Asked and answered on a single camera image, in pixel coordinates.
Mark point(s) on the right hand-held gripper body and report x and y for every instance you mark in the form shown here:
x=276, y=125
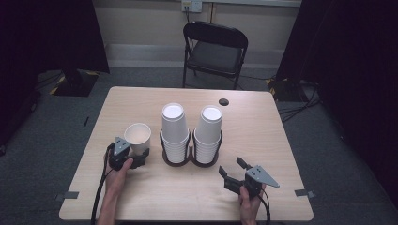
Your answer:
x=255, y=179

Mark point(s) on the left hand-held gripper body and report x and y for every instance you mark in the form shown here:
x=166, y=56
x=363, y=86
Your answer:
x=120, y=153

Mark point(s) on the single white paper cup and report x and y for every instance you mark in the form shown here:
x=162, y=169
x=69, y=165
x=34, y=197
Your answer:
x=137, y=136

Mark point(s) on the black double cup holder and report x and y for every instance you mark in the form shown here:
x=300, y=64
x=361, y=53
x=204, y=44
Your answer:
x=190, y=159

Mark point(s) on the stack of white paper cups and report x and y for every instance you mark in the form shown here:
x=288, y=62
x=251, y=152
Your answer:
x=208, y=131
x=174, y=129

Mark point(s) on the person's right hand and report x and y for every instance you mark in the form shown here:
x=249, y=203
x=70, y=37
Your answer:
x=248, y=206

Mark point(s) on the person's left hand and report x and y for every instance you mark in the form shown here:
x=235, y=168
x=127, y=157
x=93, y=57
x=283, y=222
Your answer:
x=115, y=181

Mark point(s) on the grey tape strip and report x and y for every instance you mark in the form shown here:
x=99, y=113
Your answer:
x=67, y=195
x=304, y=193

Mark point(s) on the black round table grommet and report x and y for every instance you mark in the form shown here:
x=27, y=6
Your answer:
x=223, y=102

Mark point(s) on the black folding chair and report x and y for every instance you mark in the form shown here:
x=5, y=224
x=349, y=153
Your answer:
x=216, y=56

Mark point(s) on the black curtain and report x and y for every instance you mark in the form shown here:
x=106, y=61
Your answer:
x=353, y=62
x=47, y=37

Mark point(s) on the black stand base plate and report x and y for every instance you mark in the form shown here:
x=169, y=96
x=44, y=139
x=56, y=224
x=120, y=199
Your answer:
x=75, y=84
x=283, y=90

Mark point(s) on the white wall socket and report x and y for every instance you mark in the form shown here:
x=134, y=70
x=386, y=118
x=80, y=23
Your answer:
x=191, y=5

